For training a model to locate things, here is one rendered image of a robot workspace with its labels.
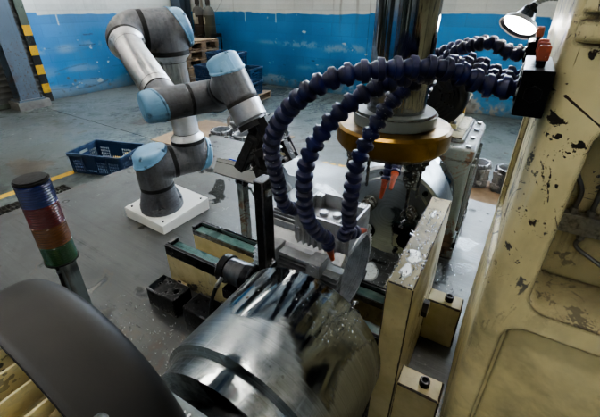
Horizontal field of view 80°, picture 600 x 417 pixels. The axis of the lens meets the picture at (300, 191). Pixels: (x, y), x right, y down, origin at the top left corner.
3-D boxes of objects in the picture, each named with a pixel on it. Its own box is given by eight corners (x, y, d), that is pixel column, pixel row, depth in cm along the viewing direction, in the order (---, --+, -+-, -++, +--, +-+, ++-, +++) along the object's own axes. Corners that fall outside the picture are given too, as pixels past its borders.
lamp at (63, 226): (78, 237, 73) (71, 219, 71) (47, 253, 69) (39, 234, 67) (62, 229, 76) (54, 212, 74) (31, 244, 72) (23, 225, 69)
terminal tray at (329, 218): (368, 233, 75) (370, 204, 72) (346, 261, 67) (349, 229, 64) (318, 218, 81) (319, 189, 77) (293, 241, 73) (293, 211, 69)
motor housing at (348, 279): (369, 278, 85) (377, 210, 76) (333, 333, 71) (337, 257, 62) (298, 251, 95) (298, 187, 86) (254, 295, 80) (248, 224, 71)
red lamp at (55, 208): (71, 219, 71) (64, 200, 69) (39, 234, 67) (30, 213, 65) (54, 212, 74) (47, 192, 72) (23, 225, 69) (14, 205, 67)
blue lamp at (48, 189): (64, 200, 69) (56, 179, 67) (30, 213, 65) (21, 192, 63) (47, 192, 72) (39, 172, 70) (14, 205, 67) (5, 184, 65)
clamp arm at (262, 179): (279, 292, 71) (275, 176, 59) (270, 301, 69) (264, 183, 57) (265, 286, 72) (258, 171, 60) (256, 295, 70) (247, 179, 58)
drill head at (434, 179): (454, 211, 114) (471, 136, 102) (428, 278, 86) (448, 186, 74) (379, 192, 125) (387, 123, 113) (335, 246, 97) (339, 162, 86)
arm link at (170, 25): (168, 170, 133) (129, 7, 105) (206, 160, 140) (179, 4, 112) (179, 183, 124) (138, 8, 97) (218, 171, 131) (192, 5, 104)
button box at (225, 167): (269, 188, 108) (274, 172, 108) (256, 185, 102) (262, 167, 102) (226, 176, 116) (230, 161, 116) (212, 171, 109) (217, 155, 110)
